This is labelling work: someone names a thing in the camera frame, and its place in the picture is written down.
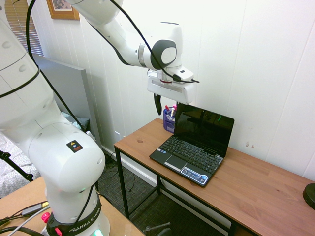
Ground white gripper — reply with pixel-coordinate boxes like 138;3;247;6
147;75;196;116

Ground black laptop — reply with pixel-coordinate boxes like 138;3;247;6
149;102;235;188

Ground blue translucent pen cup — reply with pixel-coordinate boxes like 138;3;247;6
163;107;177;134

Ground teal pillow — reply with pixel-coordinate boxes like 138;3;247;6
61;112;91;132

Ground grey headboard panel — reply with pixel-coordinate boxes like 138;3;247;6
31;54;103;150

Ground wooden framed picture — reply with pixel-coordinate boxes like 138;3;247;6
46;0;81;21

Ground window blinds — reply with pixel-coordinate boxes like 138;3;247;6
4;0;44;58

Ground white patterned bedding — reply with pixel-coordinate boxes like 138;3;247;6
0;134;42;199

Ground black round lamp base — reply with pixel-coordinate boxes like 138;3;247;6
302;182;315;210

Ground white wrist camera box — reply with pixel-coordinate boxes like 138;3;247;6
147;65;194;82

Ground black floor cable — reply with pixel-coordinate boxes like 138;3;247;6
97;151;138;197

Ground wooden desk with black frame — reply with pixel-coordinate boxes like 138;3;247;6
114;117;315;236

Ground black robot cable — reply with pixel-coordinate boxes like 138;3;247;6
0;0;200;222

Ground grey usb cable plug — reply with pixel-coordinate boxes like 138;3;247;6
21;201;51;217

